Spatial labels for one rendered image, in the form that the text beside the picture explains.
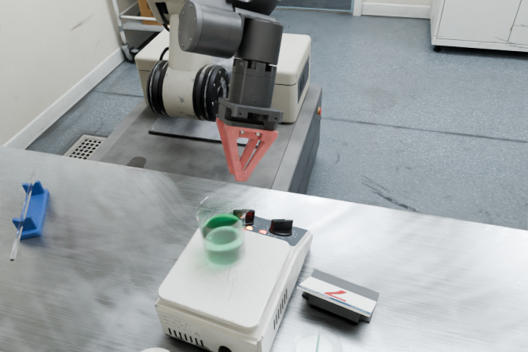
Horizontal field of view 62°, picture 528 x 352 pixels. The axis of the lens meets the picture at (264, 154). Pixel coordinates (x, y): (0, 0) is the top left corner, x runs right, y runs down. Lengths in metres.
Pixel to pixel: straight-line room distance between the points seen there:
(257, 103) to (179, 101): 0.76
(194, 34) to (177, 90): 0.79
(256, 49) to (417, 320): 0.38
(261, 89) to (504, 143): 1.82
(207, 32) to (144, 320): 0.36
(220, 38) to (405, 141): 1.69
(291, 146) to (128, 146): 0.55
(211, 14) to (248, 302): 0.32
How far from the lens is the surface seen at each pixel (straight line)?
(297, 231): 0.61
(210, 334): 0.52
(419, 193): 1.87
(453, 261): 0.67
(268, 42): 0.55
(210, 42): 0.52
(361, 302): 0.57
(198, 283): 0.51
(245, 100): 0.55
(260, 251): 0.53
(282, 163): 1.39
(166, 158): 1.45
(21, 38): 2.35
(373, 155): 2.02
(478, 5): 2.86
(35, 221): 0.77
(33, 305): 0.68
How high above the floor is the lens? 1.25
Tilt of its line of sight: 39 degrees down
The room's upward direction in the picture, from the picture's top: 3 degrees counter-clockwise
